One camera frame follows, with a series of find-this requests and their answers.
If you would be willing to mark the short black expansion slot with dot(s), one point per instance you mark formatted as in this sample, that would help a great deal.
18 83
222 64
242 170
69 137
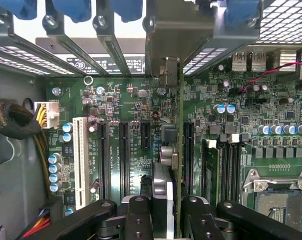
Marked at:
145 136

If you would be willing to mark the CPU socket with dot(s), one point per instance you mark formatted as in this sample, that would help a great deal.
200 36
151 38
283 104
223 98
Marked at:
278 200

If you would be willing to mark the green RAM stick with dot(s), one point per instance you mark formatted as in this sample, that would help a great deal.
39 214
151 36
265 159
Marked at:
211 170

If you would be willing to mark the long black expansion slot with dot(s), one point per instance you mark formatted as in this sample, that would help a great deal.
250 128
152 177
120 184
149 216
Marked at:
124 160
103 160
189 157

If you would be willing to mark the white expansion slot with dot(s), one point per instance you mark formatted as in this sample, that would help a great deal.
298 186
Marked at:
81 162

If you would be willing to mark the metal slot blanking plate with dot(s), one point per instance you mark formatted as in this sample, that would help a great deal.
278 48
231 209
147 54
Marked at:
28 52
76 50
113 50

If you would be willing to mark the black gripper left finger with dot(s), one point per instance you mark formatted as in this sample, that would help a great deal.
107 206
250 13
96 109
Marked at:
90 217

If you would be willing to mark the blue slot clip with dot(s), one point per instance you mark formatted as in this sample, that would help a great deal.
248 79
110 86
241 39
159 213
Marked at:
127 10
72 10
241 11
16 7

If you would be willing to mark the green motherboard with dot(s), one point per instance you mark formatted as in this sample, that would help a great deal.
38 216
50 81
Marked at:
130 95

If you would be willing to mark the black RAM slot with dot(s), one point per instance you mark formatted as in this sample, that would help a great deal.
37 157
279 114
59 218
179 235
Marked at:
224 172
235 172

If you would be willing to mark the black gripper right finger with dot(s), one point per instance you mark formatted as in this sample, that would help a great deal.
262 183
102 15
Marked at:
240 217

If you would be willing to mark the grey open PC case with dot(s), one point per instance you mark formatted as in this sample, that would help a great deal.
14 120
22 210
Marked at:
13 162

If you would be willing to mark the white power connector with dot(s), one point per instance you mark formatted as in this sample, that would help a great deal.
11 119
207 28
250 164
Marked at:
51 115

